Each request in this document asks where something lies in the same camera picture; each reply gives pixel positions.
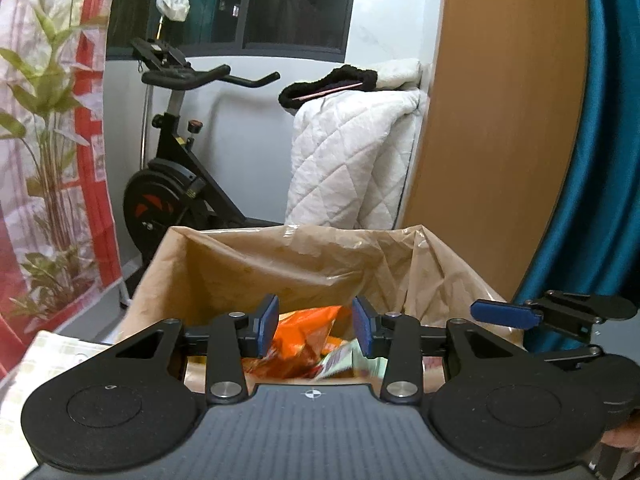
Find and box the red printed wall cloth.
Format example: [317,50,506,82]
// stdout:
[0,0,123,376]

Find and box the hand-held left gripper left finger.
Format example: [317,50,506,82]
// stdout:
[85,294,280,405]

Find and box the white cloth cover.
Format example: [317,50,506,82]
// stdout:
[156,0,191,23]

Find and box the plastic-lined cardboard box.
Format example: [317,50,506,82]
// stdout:
[117,224,528,396]

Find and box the orange snack packet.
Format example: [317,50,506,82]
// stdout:
[242,305,353,381]

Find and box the dark window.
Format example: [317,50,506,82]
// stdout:
[107,0,358,58]

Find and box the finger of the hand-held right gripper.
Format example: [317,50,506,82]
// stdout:
[471,290,638,345]
[542,345,606,371]

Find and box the black exercise bike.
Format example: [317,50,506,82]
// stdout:
[122,37,284,267]

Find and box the white quilted blanket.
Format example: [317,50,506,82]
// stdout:
[285,89,431,231]

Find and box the wooden panel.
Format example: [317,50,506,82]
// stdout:
[400,0,593,301]

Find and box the black knitted garment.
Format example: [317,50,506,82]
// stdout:
[278,66,378,111]

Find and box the person's right hand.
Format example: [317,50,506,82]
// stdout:
[602,417,640,448]

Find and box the white fleece blanket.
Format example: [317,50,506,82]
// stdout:
[375,57,423,92]

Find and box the teal curtain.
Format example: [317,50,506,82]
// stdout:
[515,0,640,356]

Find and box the green snack bag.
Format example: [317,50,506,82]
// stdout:
[320,339,388,380]

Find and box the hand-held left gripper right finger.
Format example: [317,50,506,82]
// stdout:
[351,296,543,405]

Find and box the checked tablecloth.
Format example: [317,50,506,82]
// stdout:
[0,330,131,480]

